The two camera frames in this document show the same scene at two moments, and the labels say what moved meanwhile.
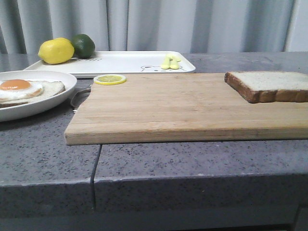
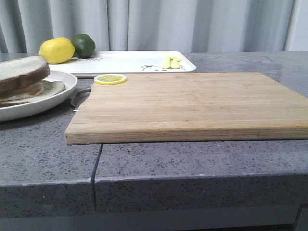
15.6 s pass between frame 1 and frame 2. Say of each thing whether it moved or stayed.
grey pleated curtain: stayed
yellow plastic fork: stayed
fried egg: moved
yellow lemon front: stayed
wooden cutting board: stayed
